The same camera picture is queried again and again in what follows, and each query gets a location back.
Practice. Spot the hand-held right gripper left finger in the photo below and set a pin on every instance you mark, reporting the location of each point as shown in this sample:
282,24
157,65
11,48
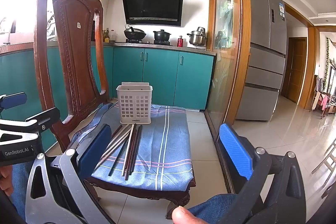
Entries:
95,153

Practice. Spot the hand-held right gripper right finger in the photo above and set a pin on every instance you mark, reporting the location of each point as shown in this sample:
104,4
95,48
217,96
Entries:
236,153

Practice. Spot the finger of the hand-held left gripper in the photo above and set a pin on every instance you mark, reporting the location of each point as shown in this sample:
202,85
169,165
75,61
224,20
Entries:
44,119
14,100

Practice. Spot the silver metal chopstick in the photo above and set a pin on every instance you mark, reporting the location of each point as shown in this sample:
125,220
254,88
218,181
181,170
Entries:
127,150
113,151

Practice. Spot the white and brown chopstick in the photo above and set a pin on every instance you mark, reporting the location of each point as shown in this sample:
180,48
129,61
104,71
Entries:
117,141
118,130

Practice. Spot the black chopstick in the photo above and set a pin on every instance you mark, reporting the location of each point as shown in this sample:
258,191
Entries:
120,158

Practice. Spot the white plastic utensil holder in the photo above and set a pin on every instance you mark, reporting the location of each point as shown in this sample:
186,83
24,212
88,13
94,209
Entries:
134,106

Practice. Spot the person's left hand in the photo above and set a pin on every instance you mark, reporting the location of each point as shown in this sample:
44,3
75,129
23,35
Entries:
5,182

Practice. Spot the person's right hand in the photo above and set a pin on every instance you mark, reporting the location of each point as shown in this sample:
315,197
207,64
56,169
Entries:
186,216

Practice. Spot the person's left leg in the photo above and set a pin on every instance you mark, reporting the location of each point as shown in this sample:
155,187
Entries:
21,187

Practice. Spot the person's leg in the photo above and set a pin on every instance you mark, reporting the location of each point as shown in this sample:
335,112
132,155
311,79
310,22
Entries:
220,204
21,187

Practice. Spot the person's right leg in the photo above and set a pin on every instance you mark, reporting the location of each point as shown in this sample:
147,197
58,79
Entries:
220,204

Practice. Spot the blue plaid cloth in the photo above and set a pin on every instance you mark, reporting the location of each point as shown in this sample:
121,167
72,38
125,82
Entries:
162,140

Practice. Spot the carved wooden chair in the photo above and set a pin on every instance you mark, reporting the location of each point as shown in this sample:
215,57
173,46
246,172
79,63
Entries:
76,56

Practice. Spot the kitchen faucet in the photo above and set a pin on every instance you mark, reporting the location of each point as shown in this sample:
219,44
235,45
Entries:
8,29

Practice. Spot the light wooden chair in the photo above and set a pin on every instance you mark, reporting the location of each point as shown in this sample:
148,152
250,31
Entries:
326,161

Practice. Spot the grey refrigerator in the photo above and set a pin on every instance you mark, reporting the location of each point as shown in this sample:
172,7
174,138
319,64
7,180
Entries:
265,56

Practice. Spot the clothes drying rack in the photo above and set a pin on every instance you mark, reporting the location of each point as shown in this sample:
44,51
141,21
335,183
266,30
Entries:
324,100

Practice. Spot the brown wooden door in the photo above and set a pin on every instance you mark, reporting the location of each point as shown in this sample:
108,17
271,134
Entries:
295,69

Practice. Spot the cooking oil bottles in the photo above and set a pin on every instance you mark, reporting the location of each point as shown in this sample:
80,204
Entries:
106,36

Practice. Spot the glass sliding door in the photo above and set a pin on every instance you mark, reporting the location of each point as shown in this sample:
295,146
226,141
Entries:
225,43

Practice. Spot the gas stove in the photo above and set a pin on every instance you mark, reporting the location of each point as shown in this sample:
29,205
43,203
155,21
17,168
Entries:
147,43

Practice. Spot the stainless steel pot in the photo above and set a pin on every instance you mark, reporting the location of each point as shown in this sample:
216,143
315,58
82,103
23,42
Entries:
197,37

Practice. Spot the black wok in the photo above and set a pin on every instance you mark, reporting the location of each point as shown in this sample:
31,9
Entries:
135,34

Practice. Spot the red bottle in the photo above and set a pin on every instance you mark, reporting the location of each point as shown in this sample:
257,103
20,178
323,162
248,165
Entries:
180,41

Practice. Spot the green vine garland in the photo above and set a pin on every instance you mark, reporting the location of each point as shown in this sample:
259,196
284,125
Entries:
326,64

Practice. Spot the black cooking pot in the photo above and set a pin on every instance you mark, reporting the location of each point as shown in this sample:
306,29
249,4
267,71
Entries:
162,35

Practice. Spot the black range hood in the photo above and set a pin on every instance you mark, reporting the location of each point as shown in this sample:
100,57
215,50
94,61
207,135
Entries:
152,8

